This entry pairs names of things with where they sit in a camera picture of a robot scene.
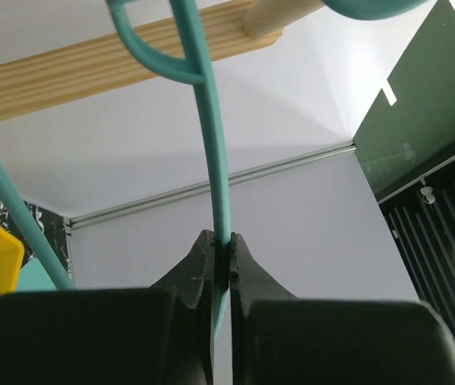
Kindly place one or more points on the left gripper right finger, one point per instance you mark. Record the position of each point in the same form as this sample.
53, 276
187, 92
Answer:
278, 338

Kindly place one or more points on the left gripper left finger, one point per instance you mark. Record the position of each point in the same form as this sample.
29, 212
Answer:
162, 334

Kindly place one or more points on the teal plastic hanger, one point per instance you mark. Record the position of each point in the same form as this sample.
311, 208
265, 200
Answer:
211, 160

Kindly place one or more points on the teal cutting board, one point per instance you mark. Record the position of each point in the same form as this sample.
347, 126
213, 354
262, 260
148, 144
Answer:
33, 277

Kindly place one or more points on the wooden clothes rack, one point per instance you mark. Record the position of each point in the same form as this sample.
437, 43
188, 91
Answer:
176, 48

